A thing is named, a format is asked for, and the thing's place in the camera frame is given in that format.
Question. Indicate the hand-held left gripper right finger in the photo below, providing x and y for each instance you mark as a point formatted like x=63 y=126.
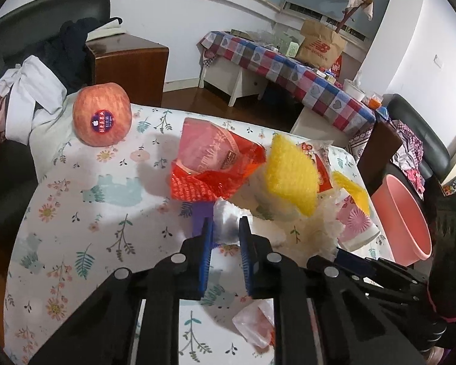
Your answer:
x=245 y=258

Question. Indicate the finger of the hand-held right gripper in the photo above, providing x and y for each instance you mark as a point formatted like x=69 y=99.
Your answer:
x=399 y=304
x=355 y=261

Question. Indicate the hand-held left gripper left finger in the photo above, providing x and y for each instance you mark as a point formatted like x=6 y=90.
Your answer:
x=206 y=253

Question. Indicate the white tissue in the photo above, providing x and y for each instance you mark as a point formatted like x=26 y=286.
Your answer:
x=228 y=220

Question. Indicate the white foam net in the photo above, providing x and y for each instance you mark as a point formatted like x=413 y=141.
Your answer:
x=323 y=232

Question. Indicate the white orange plastic bag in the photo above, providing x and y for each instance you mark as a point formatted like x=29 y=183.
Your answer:
x=254 y=323

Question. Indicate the pink plastic bucket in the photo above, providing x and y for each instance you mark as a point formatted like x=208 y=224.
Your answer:
x=402 y=213

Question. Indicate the small yellow foam net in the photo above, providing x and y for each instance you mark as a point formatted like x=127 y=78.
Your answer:
x=352 y=190

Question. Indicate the large yellow foam net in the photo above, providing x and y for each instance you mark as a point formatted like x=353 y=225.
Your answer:
x=290 y=176

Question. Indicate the red plastic bag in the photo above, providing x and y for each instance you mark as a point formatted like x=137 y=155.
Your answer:
x=209 y=152

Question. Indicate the flower print paper cup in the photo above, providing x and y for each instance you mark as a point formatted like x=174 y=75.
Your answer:
x=357 y=224

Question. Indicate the white foam net wrap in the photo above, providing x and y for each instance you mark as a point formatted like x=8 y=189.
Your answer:
x=266 y=205

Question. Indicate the red white snack wrapper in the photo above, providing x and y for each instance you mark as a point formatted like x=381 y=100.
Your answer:
x=321 y=163

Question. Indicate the floral tablecloth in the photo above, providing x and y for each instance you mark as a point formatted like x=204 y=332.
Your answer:
x=110 y=205

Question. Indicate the dark wooden side cabinet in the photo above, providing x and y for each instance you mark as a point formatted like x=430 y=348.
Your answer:
x=380 y=152

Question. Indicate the patterned clothes pile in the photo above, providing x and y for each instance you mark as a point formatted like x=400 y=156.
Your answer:
x=408 y=152

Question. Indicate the black leather armchair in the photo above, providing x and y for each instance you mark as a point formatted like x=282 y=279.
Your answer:
x=429 y=137

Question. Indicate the orange packet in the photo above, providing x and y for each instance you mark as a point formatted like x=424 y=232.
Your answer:
x=374 y=102

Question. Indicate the apple in orange foam net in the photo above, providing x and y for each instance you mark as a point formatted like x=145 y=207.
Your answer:
x=102 y=116

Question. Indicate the white table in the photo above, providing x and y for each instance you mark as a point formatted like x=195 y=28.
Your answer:
x=231 y=80

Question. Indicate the checkered tablecloth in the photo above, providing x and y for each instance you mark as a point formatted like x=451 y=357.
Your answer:
x=288 y=72

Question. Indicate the red packet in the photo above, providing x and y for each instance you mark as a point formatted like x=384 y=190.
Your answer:
x=336 y=67

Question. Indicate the brown wooden cabinet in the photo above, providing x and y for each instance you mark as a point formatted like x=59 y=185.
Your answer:
x=133 y=68

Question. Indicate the black leather sofa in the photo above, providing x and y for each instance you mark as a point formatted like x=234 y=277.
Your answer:
x=11 y=186

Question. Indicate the brown paper bag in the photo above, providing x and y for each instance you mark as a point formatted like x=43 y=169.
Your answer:
x=321 y=47

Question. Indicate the pale green box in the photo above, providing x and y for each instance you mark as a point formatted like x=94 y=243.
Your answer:
x=287 y=45

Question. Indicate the white cloth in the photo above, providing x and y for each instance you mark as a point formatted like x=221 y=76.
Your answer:
x=30 y=87

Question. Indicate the white book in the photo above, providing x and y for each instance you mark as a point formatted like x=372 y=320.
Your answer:
x=106 y=32

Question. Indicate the dark clothing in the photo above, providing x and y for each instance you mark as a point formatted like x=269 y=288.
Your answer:
x=70 y=49

